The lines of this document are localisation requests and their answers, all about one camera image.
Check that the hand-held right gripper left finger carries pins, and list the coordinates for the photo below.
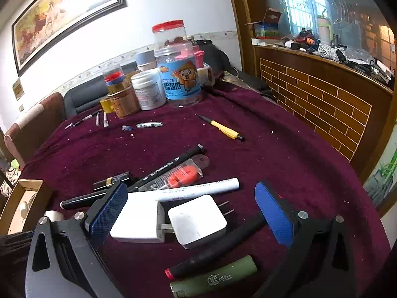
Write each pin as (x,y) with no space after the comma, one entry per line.
(107,214)

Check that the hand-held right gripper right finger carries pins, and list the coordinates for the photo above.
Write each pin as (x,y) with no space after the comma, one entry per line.
(273,214)

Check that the large white charger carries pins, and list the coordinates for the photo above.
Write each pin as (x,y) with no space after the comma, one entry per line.
(136,220)

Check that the black pen with red end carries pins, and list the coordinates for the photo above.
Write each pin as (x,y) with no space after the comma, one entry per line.
(217,253)

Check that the small white charger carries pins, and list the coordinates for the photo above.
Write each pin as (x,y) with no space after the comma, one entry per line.
(197,223)

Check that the green lighter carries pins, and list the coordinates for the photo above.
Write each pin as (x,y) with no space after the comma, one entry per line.
(217,277)

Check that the long black marker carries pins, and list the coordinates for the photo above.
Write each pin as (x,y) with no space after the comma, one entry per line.
(173,161)

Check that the orange tool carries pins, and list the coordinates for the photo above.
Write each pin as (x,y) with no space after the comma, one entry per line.
(184,173)

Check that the cardboard box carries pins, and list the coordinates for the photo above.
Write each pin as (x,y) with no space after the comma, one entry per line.
(12,211)

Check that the maroon tablecloth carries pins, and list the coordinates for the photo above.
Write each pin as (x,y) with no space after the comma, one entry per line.
(279,149)

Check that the white tube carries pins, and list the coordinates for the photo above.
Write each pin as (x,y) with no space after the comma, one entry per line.
(211,187)

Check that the white tape roll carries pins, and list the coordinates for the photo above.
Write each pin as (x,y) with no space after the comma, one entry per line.
(26,203)

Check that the small blue wrapped piece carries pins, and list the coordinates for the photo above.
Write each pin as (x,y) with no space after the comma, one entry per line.
(127,128)

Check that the silver pen near tape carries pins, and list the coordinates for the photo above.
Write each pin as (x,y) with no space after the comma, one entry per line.
(105,119)

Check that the dark and silver knife part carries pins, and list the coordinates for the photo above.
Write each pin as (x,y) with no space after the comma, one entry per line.
(84,119)

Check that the yellow and black pen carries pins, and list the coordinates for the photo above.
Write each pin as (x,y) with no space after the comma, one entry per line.
(221,127)

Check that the black craft knife part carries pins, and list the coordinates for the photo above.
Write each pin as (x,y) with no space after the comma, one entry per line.
(97,112)

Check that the patterned cloth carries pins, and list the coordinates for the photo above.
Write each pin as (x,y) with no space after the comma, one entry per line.
(9,175)

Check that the brown jar with red lid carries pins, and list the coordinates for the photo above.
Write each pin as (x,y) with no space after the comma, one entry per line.
(124,104)

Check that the brown upholstered chair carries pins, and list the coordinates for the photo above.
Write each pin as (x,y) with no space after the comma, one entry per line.
(31,124)

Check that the black leather sofa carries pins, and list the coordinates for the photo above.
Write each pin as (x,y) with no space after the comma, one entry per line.
(83,96)

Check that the wooden counter with brick pattern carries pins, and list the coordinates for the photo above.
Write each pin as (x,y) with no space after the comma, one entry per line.
(310,99)

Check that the white plastic jar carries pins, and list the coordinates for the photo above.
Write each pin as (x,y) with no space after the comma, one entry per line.
(149,90)

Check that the small clear plastic jar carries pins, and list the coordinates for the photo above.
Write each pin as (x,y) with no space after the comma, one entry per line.
(113,77)

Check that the clear jar with blue label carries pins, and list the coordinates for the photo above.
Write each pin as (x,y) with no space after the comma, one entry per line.
(180,80)

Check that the beige tape roll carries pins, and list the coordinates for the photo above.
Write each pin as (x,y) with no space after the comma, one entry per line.
(207,76)

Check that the grey lidded container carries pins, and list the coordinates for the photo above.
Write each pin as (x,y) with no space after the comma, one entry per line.
(145,59)

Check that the black bag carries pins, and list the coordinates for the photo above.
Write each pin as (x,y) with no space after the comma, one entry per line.
(217,59)

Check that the pink container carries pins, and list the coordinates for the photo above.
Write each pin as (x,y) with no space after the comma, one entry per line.
(198,57)

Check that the clear plastic bags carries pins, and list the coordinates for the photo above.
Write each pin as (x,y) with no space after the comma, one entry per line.
(356,54)

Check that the clear jar with red lid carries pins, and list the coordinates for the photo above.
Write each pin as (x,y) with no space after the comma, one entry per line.
(170,34)

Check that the white jug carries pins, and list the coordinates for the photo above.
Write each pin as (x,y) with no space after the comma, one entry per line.
(324,29)

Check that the framed horse painting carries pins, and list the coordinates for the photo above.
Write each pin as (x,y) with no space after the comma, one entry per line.
(62,15)

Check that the barred window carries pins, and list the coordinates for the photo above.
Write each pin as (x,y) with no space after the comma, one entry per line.
(297,6)

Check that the green plant wall print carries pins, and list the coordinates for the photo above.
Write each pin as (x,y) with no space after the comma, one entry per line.
(381,173)

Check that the small gold wall plaque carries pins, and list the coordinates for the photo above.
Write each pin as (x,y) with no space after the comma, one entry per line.
(18,89)

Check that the wooden door frame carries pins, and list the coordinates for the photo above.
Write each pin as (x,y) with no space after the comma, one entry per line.
(245,21)

